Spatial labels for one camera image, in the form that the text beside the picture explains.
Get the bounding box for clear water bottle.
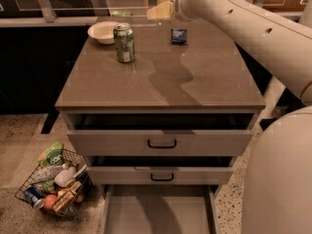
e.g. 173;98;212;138
32;163;69;182

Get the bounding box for white bowl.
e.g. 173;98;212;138
88;21;117;45

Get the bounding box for green chip bag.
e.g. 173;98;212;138
36;142;63;166

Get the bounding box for white plastic bottle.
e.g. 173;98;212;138
54;167;76;188

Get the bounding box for blue rxbar blueberry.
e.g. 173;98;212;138
172;28;187;44

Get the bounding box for wire basket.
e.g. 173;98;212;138
15;149;92;218

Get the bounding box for grey drawer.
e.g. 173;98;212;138
99;185;219;234
88;156;233;185
66;113;254;157

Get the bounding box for grey top drawer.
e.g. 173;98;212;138
66;113;254;157

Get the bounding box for brown snack box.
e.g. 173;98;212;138
53;181;81;215

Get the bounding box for blue soda can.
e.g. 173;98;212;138
23;187;45;209

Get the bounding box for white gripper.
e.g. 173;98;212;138
147;0;190;21

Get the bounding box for green soda can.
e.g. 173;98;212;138
113;22;135;63

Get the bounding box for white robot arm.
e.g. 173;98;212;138
147;0;312;234

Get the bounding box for grey bottom drawer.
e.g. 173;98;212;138
99;185;219;234

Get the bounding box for grey middle drawer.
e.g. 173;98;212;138
88;156;233;185

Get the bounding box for grey drawer cabinet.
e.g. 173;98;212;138
54;15;266;234

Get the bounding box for metal railing frame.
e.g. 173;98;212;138
1;0;311;25

